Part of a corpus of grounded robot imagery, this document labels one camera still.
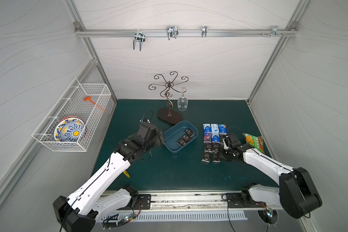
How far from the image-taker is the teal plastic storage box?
0.95 meters

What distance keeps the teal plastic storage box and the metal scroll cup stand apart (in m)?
0.05

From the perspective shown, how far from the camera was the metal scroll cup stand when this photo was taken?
856mm
